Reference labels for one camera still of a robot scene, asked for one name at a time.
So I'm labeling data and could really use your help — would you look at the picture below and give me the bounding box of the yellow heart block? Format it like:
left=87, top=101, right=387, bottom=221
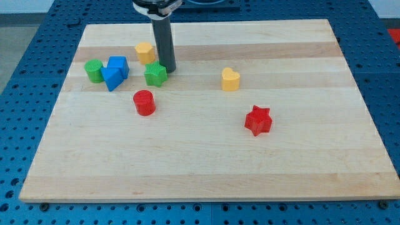
left=221, top=67, right=240, bottom=91

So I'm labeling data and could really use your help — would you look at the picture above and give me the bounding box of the blue cube block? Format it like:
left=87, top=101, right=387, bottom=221
left=107, top=56, right=129, bottom=79

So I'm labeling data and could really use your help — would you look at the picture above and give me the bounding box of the red cylinder block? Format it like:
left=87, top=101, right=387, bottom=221
left=132, top=90, right=156, bottom=116

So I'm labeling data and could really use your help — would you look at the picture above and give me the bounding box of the green star block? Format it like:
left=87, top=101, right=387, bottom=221
left=144, top=61, right=168, bottom=87

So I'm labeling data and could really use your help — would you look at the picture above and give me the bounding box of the green cylinder block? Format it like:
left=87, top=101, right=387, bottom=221
left=84, top=59, right=104, bottom=83

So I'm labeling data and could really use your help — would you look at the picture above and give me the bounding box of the red object at right edge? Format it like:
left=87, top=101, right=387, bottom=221
left=387, top=29, right=400, bottom=49

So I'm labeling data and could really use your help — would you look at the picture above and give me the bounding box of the blue triangle block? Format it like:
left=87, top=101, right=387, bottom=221
left=101, top=67, right=124, bottom=92

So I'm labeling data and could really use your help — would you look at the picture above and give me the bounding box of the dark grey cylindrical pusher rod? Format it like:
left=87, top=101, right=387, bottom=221
left=152, top=17, right=176, bottom=73

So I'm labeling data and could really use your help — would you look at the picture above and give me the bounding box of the wooden board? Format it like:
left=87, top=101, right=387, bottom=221
left=19, top=19, right=399, bottom=203

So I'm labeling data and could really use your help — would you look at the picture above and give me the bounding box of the red star block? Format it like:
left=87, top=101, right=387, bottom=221
left=244, top=105, right=273, bottom=136

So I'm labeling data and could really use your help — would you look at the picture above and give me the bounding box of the yellow hexagon block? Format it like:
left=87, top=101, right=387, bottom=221
left=134, top=42, right=156, bottom=65

